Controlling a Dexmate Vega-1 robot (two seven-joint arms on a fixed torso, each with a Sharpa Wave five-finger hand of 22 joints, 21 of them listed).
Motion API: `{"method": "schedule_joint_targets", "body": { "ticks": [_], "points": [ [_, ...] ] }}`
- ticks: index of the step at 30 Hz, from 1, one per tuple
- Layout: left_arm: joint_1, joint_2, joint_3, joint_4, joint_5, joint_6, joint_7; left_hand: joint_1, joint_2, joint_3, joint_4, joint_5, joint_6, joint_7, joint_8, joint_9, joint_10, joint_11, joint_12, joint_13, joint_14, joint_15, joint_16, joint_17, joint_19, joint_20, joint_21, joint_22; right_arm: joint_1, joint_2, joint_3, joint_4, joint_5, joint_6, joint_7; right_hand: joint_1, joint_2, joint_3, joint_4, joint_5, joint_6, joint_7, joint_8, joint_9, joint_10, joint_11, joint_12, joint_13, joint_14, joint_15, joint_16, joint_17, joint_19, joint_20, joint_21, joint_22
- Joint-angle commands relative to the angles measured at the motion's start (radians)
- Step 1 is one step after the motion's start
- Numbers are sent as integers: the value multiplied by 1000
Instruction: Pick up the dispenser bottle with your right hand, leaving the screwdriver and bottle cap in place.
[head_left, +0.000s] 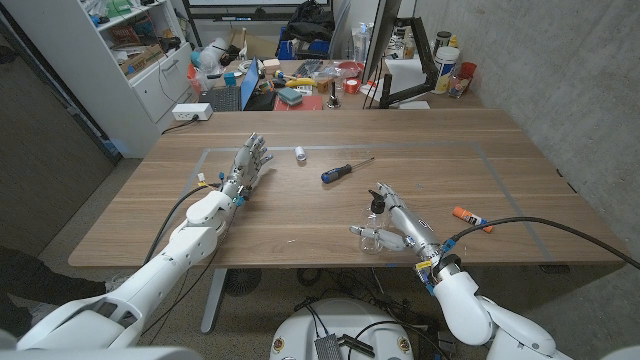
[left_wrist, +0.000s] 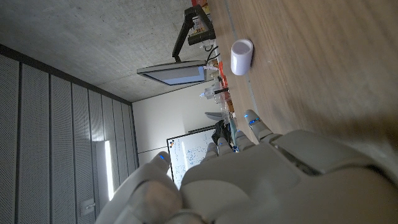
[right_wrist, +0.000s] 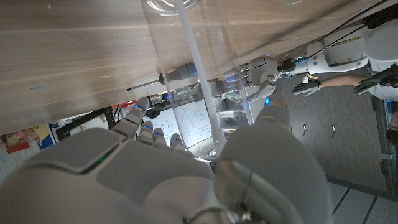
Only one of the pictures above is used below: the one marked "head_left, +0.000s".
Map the blue bin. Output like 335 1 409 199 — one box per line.
276 39 331 61

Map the black bag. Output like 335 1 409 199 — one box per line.
282 0 336 44

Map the blue black handle screwdriver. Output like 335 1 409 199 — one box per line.
320 156 376 185

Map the black round floor fan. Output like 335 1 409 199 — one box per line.
223 268 263 298

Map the grey heat sink module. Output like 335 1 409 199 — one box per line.
313 333 345 360

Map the clear spray bottle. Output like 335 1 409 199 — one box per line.
352 22 374 64

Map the grey table leg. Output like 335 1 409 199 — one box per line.
200 268 229 335

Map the computer monitor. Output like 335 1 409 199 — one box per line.
361 0 404 84

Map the white labelled canister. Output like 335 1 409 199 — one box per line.
431 45 461 95

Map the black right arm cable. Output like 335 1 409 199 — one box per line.
447 216 640 271

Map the red bowl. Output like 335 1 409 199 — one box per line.
337 60 366 79

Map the cardboard box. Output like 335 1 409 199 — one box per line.
118 43 166 76

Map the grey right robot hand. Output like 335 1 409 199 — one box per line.
348 182 452 274

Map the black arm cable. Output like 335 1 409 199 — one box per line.
447 216 640 271
142 182 226 266

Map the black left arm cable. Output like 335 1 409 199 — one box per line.
142 182 226 266

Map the white power strip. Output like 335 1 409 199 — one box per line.
171 102 214 122

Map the orange glue stick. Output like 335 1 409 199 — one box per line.
452 206 494 234

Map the red book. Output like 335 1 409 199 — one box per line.
273 94 324 112

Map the green sponge box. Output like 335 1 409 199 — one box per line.
277 86 304 107

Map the person's dark trouser leg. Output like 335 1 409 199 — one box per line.
0 248 108 339

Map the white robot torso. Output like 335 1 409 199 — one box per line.
269 298 415 360

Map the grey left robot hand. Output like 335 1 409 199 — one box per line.
219 132 275 204

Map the open laptop blue screen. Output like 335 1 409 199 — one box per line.
198 57 261 113

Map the white shelf cabinet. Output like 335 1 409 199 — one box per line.
2 0 199 159

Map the clear dispenser bottle black pump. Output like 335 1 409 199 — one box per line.
360 188 395 255

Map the dark canister black lid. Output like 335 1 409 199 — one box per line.
433 30 453 56

